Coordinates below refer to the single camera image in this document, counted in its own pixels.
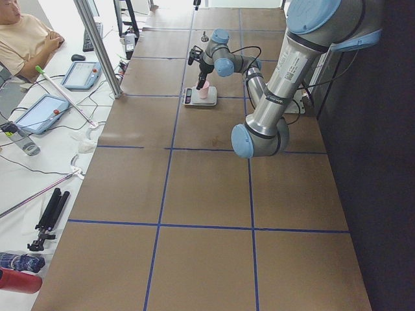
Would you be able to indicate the blue folded umbrella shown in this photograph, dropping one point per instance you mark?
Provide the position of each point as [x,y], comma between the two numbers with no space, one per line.
[22,262]

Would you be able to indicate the seated person beige shirt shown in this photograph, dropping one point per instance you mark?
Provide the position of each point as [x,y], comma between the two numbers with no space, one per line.
[26,42]

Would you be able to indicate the blue teach pendant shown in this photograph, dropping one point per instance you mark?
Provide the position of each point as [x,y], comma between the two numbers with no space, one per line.
[42,115]
[81,75]

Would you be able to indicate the aluminium frame post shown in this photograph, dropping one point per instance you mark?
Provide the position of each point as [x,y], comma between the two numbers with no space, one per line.
[89,24]

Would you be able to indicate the blue teach pendant far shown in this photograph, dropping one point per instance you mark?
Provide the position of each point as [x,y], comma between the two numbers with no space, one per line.
[81,75]

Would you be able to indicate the crumpled white tissue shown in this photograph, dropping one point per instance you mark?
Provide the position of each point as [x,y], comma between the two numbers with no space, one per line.
[86,144]

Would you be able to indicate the white stick green tip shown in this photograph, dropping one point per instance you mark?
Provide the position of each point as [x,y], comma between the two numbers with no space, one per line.
[92,124]

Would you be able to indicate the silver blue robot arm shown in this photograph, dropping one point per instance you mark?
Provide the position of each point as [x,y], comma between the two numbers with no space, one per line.
[313,28]

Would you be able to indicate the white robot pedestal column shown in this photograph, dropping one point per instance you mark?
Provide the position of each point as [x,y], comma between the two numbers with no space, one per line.
[296,105]

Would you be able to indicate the black folded tripod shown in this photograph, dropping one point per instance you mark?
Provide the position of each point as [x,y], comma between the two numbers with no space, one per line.
[49,219]

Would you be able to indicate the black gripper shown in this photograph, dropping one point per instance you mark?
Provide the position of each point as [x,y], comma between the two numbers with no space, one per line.
[203,67]

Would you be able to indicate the silver digital kitchen scale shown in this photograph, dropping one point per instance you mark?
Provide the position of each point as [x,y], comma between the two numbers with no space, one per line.
[192,99]

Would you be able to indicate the black computer mouse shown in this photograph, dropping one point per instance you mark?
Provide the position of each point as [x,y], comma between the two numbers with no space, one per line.
[78,58]

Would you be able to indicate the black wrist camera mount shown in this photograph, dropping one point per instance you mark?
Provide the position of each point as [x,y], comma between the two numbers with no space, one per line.
[195,55]

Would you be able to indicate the blue teach pendant near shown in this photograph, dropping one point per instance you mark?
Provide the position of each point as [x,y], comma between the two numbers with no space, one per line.
[42,115]

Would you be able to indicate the red metal bottle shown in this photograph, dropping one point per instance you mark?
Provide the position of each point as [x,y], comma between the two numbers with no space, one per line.
[16,281]

